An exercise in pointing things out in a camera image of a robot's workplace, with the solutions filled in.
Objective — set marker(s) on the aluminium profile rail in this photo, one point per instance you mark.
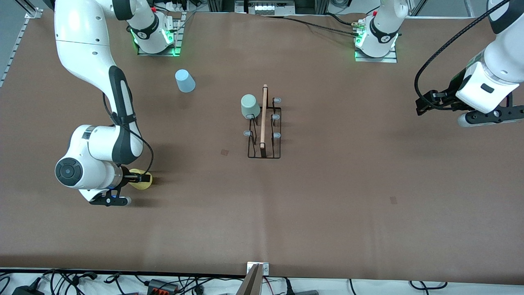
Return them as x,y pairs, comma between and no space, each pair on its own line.
416,7
14,49

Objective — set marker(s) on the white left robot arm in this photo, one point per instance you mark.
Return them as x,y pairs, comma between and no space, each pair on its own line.
503,53

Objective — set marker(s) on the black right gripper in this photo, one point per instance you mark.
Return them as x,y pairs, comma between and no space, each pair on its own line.
127,177

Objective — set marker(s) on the black power adapter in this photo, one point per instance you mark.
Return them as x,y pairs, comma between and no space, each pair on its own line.
28,290

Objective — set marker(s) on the brown table cover mat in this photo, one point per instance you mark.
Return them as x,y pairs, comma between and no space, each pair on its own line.
286,213

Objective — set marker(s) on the light blue plastic cup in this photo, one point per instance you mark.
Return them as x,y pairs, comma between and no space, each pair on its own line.
185,80

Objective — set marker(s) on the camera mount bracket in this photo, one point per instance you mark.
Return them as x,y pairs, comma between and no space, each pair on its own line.
253,280

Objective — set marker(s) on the aluminium left arm base plate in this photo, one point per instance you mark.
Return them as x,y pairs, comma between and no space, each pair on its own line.
391,58

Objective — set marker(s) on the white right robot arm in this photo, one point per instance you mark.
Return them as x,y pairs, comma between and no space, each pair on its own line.
82,41

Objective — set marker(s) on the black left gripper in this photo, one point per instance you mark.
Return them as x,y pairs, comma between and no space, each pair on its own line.
449,96

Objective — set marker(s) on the black plug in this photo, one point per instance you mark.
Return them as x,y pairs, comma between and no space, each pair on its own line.
301,291

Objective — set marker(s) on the mint green plastic cup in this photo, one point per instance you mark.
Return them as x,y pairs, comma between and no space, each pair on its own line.
250,106

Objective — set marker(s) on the grey electrical box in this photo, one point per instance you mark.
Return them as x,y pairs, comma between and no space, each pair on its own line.
265,7

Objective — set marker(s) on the black orange connector block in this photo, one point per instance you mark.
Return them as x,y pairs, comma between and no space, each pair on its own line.
162,286

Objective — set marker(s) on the yellow plastic cup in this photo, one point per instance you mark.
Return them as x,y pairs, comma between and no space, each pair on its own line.
143,186

